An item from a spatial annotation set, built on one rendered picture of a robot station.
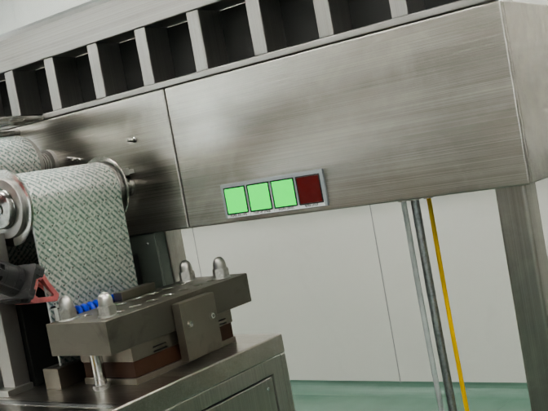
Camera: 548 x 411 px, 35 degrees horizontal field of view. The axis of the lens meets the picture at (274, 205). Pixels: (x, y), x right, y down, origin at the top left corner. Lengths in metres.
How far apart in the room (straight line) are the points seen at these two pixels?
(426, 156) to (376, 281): 2.87
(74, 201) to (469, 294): 2.68
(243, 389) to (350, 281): 2.75
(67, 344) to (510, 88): 0.88
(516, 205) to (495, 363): 2.60
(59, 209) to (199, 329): 0.36
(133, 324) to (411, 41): 0.69
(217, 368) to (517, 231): 0.61
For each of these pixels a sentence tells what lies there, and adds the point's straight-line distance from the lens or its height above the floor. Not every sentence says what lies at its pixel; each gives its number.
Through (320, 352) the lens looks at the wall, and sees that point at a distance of 4.65.
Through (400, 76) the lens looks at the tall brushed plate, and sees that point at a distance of 1.54.
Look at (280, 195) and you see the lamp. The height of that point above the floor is 1.18.
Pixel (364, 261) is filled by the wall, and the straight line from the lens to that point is 4.37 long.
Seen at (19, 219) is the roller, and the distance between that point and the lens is 1.71.
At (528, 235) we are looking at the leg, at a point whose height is 1.04.
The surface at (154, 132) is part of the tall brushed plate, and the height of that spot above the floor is 1.35.
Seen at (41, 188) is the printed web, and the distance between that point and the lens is 1.73.
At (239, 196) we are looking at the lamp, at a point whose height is 1.19.
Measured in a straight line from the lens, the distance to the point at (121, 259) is 1.84.
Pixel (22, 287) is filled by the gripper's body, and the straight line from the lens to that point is 1.65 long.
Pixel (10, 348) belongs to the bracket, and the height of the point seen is 0.99.
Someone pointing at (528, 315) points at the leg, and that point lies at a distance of 1.68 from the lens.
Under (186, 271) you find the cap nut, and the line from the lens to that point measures 1.86.
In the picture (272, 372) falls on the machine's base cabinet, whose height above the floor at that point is 0.83.
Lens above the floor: 1.25
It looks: 3 degrees down
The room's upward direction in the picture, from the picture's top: 10 degrees counter-clockwise
